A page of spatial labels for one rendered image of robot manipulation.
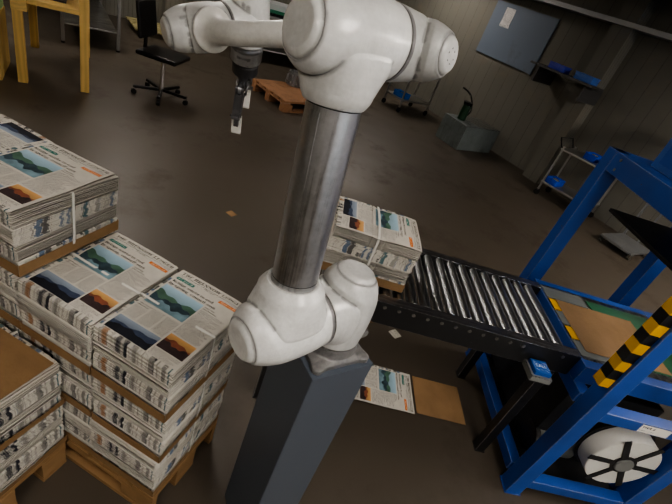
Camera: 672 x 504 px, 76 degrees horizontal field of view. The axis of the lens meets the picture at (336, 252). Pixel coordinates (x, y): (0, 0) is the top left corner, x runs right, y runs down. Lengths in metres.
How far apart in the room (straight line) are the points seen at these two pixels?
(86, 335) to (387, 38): 1.15
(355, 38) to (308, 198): 0.28
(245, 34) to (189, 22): 0.16
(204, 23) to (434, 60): 0.58
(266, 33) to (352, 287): 0.60
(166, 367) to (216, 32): 0.87
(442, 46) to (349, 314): 0.59
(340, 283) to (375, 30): 0.55
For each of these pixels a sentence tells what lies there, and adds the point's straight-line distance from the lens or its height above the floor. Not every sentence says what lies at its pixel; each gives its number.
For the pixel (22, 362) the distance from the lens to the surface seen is 1.65.
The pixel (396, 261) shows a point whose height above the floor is 0.95.
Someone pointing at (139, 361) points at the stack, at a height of 0.80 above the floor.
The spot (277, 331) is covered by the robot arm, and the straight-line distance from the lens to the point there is 0.90.
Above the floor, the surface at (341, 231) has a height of 1.01.
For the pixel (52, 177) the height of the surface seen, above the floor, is 1.07.
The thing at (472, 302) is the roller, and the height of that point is 0.79.
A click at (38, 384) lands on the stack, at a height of 0.56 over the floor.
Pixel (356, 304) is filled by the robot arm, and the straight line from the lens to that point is 1.03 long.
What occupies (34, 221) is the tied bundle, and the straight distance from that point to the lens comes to 1.51.
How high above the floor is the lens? 1.85
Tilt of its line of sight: 32 degrees down
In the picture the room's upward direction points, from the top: 21 degrees clockwise
